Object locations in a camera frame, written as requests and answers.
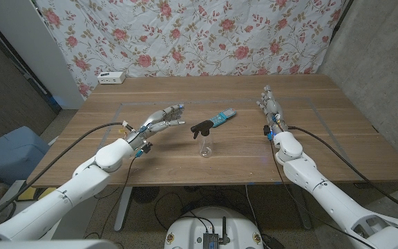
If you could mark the floral backdrop cloth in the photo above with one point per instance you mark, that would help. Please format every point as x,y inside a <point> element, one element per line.
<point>185,34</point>

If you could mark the black trigger spray cap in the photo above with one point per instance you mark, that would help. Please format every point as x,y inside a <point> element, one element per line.
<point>202,127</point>

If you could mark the white table leg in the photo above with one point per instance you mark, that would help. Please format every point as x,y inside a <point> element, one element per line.
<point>123,207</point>

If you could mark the clear plastic bottle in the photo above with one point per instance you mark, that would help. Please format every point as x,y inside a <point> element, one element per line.
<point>206,147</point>

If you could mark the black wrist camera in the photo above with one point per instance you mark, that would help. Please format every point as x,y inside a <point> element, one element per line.
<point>145,148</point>
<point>267,131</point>

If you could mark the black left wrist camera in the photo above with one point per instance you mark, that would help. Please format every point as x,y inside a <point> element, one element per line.
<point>145,148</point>

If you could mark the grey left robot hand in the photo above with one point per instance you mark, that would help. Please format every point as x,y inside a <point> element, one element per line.
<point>157,119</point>

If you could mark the white partition board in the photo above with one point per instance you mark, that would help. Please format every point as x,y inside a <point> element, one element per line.
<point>29,41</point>

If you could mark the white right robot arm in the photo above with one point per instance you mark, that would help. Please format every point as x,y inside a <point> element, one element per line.
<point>323,193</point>

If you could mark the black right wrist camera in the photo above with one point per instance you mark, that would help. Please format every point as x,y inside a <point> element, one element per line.
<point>267,131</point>

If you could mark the yellow black floor pad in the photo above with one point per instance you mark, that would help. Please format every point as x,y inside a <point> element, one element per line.
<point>26,194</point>
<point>48,192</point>

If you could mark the teal toy phone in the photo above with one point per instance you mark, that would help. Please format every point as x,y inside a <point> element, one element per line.
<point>223,117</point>

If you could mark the white power strip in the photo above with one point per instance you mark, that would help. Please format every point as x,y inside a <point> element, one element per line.
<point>111,77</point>

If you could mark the blue storage bin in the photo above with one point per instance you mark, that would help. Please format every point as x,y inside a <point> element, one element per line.
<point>9,152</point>

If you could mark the black round floor fan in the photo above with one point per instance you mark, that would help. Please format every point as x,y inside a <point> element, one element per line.
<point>145,194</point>

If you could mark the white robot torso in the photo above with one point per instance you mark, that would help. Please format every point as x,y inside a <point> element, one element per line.
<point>192,228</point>

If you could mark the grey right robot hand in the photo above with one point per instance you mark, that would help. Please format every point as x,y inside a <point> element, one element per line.
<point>273,110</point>

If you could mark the grey table leg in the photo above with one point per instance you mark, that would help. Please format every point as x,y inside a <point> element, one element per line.
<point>301,207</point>

